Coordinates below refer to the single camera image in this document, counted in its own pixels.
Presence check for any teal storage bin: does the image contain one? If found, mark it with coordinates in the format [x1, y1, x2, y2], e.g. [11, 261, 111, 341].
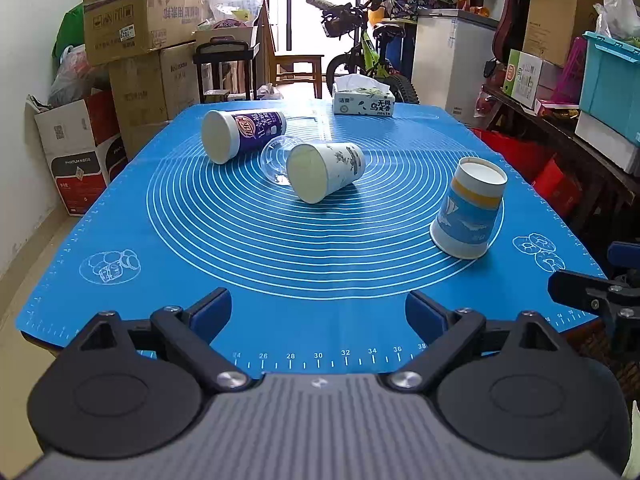
[578, 31, 640, 149]

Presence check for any white ink-print paper cup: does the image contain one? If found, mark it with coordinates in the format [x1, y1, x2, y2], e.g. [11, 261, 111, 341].
[286, 141, 366, 205]

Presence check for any black utility cart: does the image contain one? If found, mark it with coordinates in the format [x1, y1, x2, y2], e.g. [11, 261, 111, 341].
[193, 40, 261, 107]

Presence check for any green bag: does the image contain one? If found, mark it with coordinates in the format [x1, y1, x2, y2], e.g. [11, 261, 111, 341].
[53, 3, 86, 62]

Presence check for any pink mesh basket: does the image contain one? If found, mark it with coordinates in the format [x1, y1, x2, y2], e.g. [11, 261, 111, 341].
[554, 36, 589, 106]

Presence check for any red and white plastic bag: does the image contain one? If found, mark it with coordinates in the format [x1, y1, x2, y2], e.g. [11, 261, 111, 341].
[48, 45, 111, 109]

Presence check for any upright brown cardboard box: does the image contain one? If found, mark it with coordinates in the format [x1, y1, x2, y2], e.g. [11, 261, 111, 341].
[522, 0, 606, 69]

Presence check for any white tissue box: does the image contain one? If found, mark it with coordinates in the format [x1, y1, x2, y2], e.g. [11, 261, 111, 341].
[331, 74, 396, 118]

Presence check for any clear plastic cup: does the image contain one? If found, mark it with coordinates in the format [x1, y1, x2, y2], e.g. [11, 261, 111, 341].
[260, 135, 305, 186]

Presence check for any white storage box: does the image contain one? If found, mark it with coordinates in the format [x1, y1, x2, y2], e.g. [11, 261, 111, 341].
[574, 110, 640, 177]

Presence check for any plain brown cardboard box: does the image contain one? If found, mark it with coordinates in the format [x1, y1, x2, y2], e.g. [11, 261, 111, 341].
[159, 41, 202, 122]

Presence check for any purple paper cup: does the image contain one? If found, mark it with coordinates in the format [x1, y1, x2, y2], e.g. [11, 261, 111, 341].
[201, 109, 287, 165]

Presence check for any green and black bicycle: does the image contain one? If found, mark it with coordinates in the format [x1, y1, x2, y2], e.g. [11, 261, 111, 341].
[305, 0, 420, 106]

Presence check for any white and red cardboard box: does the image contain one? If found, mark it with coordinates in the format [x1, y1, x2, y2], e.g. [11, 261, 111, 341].
[34, 90, 129, 218]

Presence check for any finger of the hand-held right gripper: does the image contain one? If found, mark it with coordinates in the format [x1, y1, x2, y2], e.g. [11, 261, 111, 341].
[547, 270, 640, 356]
[607, 241, 640, 282]

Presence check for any clear plastic snack bag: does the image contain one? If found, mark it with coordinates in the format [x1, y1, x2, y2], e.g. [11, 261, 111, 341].
[197, 0, 264, 32]

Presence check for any wooden chair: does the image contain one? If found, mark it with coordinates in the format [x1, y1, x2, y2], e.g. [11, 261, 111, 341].
[262, 0, 325, 100]

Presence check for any white chest freezer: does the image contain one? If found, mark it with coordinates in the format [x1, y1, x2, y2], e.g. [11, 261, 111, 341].
[411, 8, 500, 123]

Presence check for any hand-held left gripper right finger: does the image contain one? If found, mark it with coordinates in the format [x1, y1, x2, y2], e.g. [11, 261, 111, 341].
[388, 290, 569, 393]

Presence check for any large brown cardboard box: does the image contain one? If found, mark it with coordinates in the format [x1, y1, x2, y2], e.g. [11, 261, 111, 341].
[81, 0, 212, 68]

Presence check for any dark wooden side table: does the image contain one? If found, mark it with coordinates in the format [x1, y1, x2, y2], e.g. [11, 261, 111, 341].
[480, 82, 640, 266]

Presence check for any blue and yellow paper cup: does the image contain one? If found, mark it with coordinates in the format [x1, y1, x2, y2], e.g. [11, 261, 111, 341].
[429, 156, 508, 260]

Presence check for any tall brown cardboard box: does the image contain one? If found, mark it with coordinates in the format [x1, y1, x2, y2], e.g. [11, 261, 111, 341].
[108, 52, 169, 160]

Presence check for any dark red instrument bag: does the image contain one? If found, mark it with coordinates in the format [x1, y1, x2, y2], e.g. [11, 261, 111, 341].
[492, 0, 540, 67]

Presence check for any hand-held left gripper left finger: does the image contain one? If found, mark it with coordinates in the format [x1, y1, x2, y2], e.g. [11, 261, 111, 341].
[67, 287, 253, 394]

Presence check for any green and white carton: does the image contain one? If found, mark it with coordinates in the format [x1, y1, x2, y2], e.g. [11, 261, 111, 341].
[502, 49, 564, 111]

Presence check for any blue silicone baking mat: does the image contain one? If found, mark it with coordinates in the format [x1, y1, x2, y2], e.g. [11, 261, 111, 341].
[15, 99, 609, 381]

